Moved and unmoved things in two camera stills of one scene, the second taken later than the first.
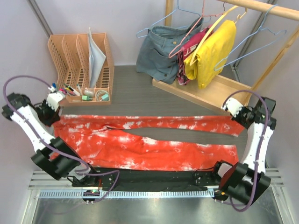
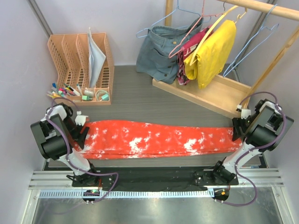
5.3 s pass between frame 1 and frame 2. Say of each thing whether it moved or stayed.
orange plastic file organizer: stayed
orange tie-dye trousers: moved
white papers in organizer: stayed
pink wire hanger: stayed
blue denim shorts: stayed
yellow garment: stayed
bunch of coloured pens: stayed
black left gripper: moved
